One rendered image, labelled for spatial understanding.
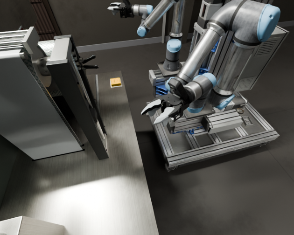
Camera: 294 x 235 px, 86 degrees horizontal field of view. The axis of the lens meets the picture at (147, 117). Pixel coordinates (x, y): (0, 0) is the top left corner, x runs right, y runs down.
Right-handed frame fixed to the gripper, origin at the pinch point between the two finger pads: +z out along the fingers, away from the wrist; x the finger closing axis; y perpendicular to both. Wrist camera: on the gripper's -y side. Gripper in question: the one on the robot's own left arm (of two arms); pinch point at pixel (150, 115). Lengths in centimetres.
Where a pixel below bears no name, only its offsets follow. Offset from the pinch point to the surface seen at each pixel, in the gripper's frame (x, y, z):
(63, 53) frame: 15.2, -22.4, 14.5
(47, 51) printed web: 54, -13, 13
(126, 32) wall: 266, 59, -162
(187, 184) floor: 1, 125, -38
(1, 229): 1.3, 6.7, 48.8
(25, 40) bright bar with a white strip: 23.9, -25.5, 20.3
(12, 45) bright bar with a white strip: 26.3, -24.6, 23.6
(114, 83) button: 63, 23, -18
